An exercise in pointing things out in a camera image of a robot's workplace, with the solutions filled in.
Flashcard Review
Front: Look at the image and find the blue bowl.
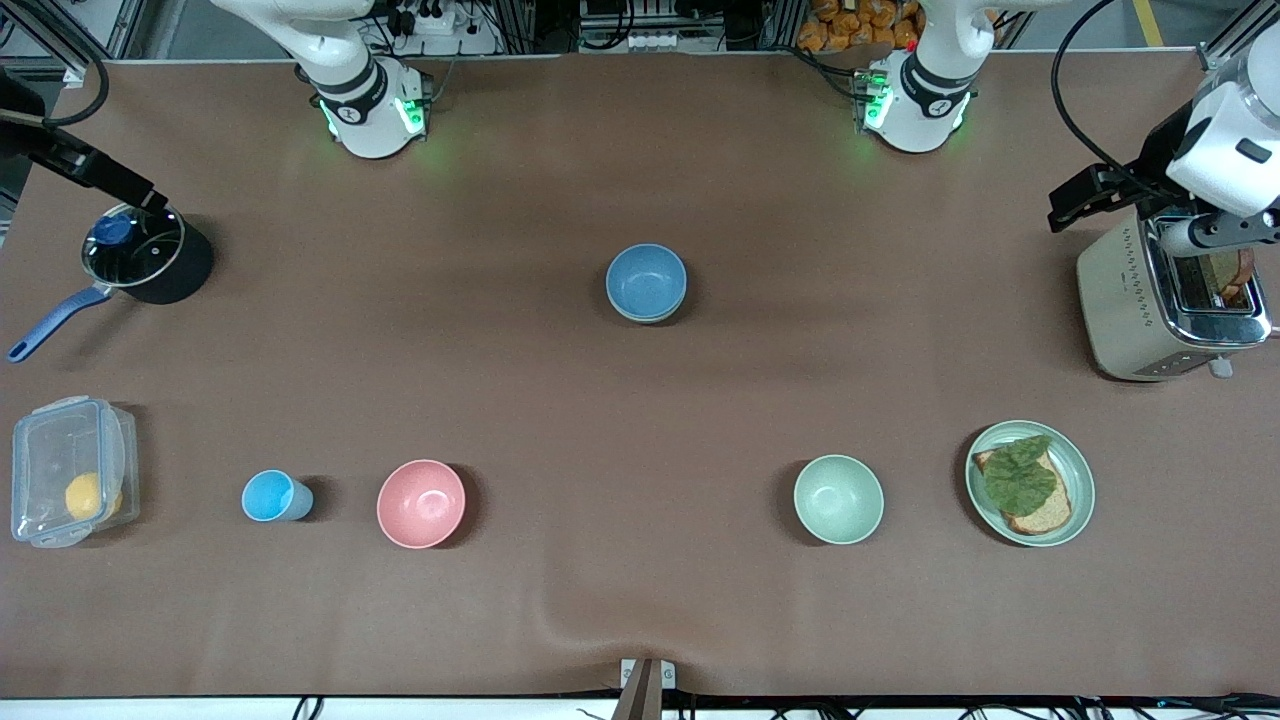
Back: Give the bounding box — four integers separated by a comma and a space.
605, 243, 689, 319

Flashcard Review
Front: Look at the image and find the pale green bowl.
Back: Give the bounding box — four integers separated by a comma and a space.
793, 454, 885, 546
607, 285, 689, 325

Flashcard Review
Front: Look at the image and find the pink bowl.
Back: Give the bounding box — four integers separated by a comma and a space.
376, 459, 467, 550

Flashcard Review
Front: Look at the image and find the glass lid with blue knob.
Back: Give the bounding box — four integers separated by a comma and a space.
82, 200, 187, 288

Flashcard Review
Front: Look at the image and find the beige and chrome toaster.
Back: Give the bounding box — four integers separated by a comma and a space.
1077, 215, 1273, 382

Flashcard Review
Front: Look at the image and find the brown toast slice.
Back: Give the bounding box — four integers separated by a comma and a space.
1195, 248, 1256, 304

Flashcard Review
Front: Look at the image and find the pale green plate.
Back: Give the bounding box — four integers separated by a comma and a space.
965, 419, 1097, 548

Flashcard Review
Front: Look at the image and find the clear plastic lidded container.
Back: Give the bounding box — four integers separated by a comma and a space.
10, 396, 141, 549

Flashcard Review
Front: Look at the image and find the green lettuce leaf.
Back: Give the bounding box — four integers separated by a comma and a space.
984, 434, 1059, 518

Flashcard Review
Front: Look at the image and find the bag of orange fruits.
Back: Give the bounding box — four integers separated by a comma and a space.
797, 0, 926, 53

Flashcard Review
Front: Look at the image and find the wholegrain bread slice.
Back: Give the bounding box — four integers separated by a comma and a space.
972, 448, 1073, 536

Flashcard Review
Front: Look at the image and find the yellow round fruit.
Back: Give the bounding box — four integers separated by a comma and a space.
64, 472, 123, 521

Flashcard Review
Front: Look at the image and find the light blue cup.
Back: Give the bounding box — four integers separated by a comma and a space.
241, 469, 314, 523

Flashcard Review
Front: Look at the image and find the white power strip with plugs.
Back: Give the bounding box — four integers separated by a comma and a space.
385, 0, 501, 56

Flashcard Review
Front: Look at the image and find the brown table cover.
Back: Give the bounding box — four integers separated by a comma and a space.
0, 50, 1280, 699

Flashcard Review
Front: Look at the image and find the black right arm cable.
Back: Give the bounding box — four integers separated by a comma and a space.
40, 45, 109, 129

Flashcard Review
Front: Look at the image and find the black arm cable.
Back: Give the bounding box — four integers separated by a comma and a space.
1054, 0, 1156, 186
40, 45, 109, 129

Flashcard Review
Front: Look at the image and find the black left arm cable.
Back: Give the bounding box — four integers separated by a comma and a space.
1054, 0, 1156, 186

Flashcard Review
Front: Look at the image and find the black pot with blue handle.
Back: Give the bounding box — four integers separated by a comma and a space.
7, 200, 215, 364

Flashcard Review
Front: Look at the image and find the aluminium frame profile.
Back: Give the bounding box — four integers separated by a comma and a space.
1200, 0, 1280, 73

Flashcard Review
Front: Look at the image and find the silver metal table bracket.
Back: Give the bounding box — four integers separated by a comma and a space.
620, 658, 677, 691

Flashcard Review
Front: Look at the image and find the brown mounting post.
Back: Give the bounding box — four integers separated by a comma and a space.
612, 660, 665, 720

